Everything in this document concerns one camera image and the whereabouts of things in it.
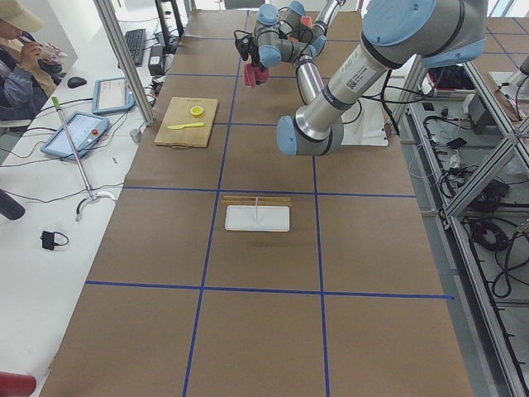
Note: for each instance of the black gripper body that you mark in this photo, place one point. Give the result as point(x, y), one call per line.
point(256, 62)

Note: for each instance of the pink microfiber cloth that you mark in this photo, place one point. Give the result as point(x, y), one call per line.
point(255, 75)

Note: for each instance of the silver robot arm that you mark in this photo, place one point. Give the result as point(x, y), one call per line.
point(295, 24)

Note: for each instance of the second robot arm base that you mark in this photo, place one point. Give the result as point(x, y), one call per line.
point(442, 33)

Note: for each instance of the pink plastic bin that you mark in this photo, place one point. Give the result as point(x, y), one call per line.
point(306, 21)

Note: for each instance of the yellow lemon slices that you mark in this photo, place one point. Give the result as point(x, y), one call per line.
point(196, 111)

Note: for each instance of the yellow plastic knife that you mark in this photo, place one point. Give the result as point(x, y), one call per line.
point(186, 125)

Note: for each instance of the bamboo cutting board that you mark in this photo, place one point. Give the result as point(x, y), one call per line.
point(178, 113)

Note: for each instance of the black power adapter box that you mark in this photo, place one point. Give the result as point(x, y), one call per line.
point(156, 61)

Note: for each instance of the black keyboard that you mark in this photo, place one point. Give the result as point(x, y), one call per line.
point(135, 41)

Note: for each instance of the upper blue teach pendant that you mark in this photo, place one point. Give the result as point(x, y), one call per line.
point(111, 96)

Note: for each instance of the blue teach pendant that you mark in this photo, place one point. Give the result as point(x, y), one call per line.
point(111, 96)
point(85, 130)

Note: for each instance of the white rectangular tray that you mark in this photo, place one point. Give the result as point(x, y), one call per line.
point(241, 218)

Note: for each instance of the black computer mouse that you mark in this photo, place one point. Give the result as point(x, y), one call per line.
point(75, 82)

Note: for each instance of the lower blue teach pendant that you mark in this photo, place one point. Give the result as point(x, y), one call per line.
point(85, 130)

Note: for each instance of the reacher grabber stick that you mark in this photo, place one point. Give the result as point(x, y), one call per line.
point(92, 194)

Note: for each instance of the seated person in cap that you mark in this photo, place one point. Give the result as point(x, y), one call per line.
point(27, 78)

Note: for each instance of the black bottle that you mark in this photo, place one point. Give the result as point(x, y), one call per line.
point(9, 207)

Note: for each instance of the red bottle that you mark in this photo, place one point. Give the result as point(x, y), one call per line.
point(16, 385)

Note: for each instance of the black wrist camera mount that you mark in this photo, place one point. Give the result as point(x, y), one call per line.
point(246, 46)

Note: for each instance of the white pedestal column base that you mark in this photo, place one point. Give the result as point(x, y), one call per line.
point(364, 125)

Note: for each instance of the aluminium frame post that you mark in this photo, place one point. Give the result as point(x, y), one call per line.
point(111, 26)

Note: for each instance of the small black strap buckle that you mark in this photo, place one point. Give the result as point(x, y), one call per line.
point(51, 240)

